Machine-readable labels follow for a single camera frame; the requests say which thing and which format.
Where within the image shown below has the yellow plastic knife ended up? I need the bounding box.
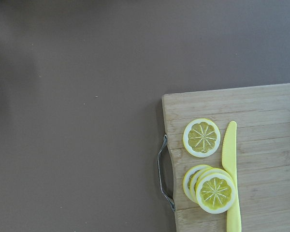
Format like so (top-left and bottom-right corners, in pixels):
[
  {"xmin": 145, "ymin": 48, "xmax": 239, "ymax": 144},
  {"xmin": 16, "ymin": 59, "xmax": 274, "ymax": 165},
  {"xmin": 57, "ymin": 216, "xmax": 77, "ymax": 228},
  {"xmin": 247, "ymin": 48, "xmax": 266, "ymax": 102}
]
[{"xmin": 222, "ymin": 121, "xmax": 242, "ymax": 232}]

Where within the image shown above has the middle stacked lemon slice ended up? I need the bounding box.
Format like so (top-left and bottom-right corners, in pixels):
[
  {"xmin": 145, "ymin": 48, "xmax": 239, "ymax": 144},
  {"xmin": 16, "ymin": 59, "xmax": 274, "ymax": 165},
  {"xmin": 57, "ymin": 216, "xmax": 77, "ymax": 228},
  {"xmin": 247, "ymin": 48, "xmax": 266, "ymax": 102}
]
[{"xmin": 189, "ymin": 168, "xmax": 231, "ymax": 203}]

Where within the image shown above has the bottom stacked lemon slice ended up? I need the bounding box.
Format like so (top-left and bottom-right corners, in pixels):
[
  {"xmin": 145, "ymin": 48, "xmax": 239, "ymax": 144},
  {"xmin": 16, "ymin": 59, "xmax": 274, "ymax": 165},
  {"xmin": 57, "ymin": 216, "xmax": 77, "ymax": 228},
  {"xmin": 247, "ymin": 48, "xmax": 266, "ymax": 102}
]
[{"xmin": 182, "ymin": 164, "xmax": 212, "ymax": 203}]

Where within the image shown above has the metal cutting board handle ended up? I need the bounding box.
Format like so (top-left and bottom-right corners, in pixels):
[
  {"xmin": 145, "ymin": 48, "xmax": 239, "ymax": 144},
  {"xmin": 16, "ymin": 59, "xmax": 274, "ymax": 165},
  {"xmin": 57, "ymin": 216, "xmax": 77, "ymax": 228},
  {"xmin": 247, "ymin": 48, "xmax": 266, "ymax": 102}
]
[{"xmin": 157, "ymin": 134, "xmax": 176, "ymax": 213}]

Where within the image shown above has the single lemon slice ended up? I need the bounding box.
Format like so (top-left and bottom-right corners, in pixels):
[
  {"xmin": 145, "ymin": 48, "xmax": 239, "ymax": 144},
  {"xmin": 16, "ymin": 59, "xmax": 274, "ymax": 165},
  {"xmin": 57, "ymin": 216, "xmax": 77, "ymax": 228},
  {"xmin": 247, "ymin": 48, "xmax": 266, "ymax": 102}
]
[{"xmin": 183, "ymin": 118, "xmax": 221, "ymax": 158}]

